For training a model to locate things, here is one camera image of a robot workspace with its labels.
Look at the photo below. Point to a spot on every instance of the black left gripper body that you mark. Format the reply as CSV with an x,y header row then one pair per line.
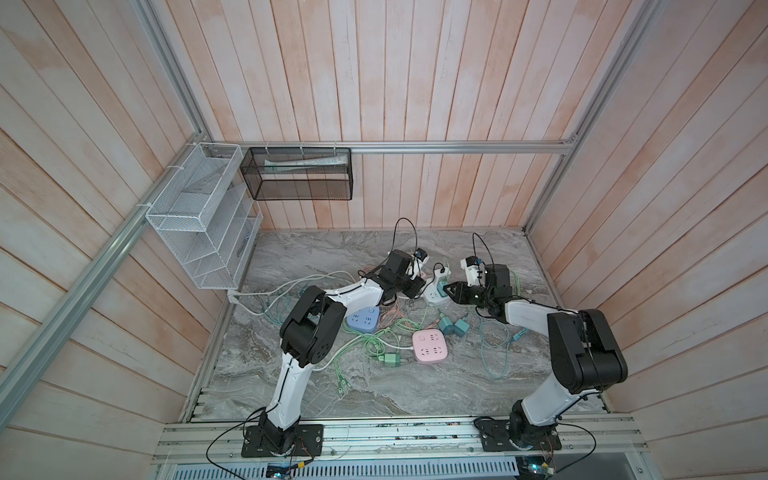
x,y
408,286

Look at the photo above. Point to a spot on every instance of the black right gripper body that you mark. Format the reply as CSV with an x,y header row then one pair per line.
x,y
476,295

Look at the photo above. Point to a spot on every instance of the white power strip cube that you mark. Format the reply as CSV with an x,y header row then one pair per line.
x,y
430,294

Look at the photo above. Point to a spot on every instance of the teal charger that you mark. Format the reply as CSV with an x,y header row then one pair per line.
x,y
446,326
440,288

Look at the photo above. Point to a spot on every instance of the blue power strip cube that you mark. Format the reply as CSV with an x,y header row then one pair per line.
x,y
365,320

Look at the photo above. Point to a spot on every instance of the teal USB charger plug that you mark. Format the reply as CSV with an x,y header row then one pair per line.
x,y
461,328

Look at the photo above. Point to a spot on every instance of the pink power strip cube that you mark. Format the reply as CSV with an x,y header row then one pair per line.
x,y
429,346

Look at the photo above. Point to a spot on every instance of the light green USB charger plug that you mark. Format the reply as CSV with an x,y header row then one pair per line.
x,y
390,359

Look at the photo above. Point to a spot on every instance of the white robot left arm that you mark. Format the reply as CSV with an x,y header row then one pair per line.
x,y
308,333

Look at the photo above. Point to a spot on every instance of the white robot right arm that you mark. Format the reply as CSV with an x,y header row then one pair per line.
x,y
585,356

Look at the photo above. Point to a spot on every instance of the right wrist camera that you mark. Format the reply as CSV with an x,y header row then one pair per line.
x,y
473,268

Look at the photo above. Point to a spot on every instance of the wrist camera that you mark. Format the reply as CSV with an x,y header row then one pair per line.
x,y
473,268
420,256

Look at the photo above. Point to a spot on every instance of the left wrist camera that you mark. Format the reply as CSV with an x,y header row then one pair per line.
x,y
420,256

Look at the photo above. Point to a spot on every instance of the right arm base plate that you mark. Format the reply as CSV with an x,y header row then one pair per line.
x,y
515,434

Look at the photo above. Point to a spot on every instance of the black mesh wall basket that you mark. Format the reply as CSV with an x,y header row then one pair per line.
x,y
298,173

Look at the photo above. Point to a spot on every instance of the aluminium front rail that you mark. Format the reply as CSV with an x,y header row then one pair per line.
x,y
388,438

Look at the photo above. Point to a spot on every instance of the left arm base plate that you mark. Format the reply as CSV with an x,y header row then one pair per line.
x,y
265,440

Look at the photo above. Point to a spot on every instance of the white wire mesh shelf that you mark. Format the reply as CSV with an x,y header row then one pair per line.
x,y
206,219

